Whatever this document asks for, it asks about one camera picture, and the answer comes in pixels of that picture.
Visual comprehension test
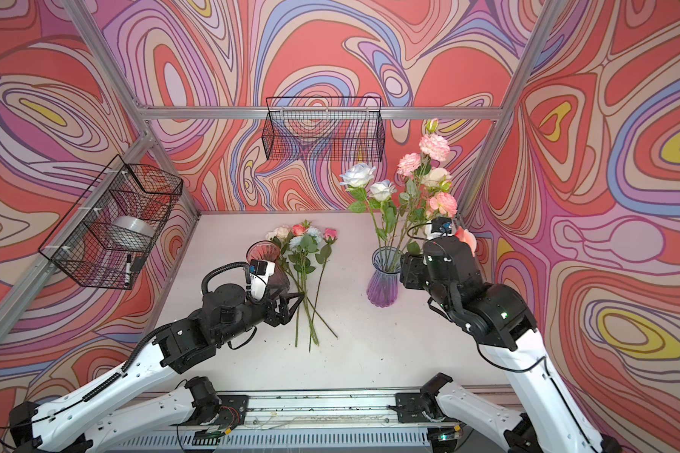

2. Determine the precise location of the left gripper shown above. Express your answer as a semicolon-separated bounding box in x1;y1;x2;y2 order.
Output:
212;284;305;349

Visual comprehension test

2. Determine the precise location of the light blue carnation stem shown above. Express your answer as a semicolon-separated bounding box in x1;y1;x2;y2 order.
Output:
300;220;319;351

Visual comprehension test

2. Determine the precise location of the blue white rose stem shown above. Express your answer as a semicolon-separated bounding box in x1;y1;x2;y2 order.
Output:
368;180;399;254

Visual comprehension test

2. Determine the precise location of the red pink rose stem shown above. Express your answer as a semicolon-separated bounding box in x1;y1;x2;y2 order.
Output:
289;221;338;350

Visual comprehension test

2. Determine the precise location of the pink carnation stem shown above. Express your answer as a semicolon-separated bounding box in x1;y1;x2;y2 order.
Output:
397;118;456;223

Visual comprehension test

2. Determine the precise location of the cream white rose stem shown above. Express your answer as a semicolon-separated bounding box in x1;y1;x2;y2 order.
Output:
340;163;388;247

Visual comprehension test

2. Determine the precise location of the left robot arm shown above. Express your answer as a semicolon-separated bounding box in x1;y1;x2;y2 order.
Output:
9;283;304;452

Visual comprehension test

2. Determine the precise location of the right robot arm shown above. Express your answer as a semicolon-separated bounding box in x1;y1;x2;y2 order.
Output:
400;236;623;452

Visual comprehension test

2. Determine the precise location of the purple glass vase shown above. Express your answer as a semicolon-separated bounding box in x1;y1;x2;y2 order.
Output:
366;247;402;308

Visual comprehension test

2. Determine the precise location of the pink grey glass vase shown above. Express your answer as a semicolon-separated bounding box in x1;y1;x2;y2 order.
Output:
246;241;290;293

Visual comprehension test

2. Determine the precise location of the black marker pen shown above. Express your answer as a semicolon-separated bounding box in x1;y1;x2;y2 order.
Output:
124;254;132;288

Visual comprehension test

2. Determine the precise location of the silver tape roll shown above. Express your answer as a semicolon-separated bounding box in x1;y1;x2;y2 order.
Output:
113;215;155;237

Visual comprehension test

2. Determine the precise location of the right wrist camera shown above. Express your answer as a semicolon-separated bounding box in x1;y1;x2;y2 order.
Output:
428;217;453;239

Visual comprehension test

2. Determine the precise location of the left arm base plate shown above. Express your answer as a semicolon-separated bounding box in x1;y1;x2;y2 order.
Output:
172;393;249;428

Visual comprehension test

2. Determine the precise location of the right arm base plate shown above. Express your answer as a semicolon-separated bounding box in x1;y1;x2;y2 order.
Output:
389;391;457;424

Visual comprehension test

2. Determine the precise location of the black wire basket back wall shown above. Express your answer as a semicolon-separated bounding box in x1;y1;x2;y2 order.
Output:
262;94;385;164

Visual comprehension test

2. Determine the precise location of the black wire basket wall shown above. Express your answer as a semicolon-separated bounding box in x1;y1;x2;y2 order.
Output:
262;94;385;164
38;156;183;291

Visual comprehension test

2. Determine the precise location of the black wire basket left wall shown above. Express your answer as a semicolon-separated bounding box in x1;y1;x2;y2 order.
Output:
38;156;183;291

